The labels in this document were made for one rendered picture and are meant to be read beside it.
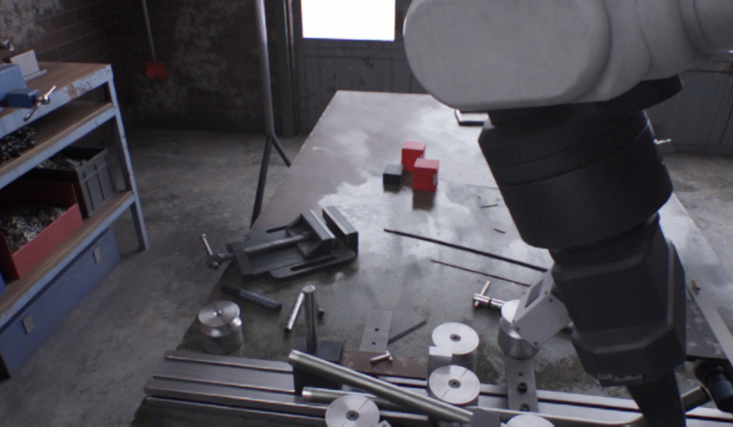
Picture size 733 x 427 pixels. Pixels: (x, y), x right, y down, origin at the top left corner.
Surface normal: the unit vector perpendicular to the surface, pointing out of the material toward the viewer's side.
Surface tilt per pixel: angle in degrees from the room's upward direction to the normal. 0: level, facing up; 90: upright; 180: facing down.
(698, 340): 0
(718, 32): 132
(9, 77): 90
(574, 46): 101
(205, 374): 0
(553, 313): 90
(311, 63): 90
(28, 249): 90
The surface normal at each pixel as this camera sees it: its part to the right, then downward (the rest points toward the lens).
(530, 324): -0.43, 0.44
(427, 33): -0.69, 0.51
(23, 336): 0.99, 0.07
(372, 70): -0.15, 0.49
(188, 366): 0.00, -0.87
